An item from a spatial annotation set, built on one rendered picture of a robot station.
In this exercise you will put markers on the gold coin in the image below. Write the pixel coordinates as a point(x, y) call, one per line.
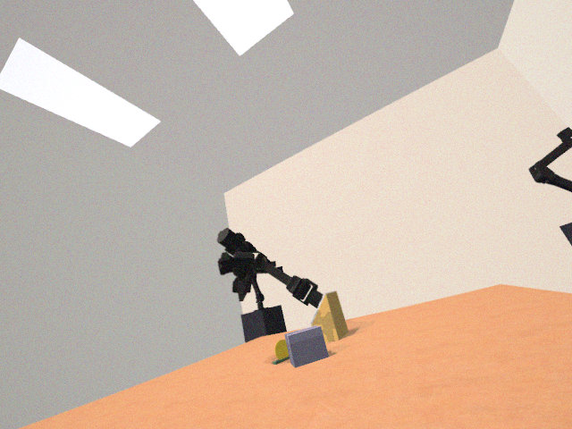
point(281, 350)

